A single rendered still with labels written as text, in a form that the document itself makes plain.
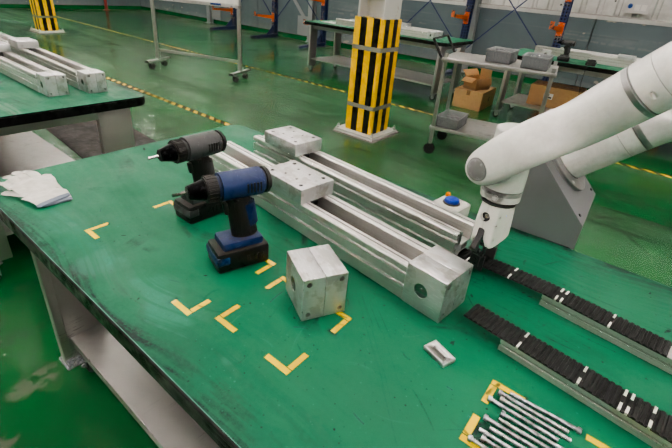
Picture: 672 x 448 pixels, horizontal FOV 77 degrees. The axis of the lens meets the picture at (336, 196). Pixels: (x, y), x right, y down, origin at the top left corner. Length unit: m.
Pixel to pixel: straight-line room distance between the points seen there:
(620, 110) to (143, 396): 1.38
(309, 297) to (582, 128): 0.56
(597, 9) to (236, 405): 8.16
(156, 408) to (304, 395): 0.79
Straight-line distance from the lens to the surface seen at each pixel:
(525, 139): 0.82
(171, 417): 1.43
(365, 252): 0.93
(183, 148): 1.06
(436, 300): 0.86
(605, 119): 0.82
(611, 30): 8.40
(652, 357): 1.01
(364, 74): 4.16
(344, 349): 0.79
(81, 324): 1.74
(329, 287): 0.81
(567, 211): 1.24
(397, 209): 1.08
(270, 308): 0.86
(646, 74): 0.79
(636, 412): 0.85
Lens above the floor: 1.35
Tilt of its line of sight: 27 degrees down
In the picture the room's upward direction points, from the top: 5 degrees clockwise
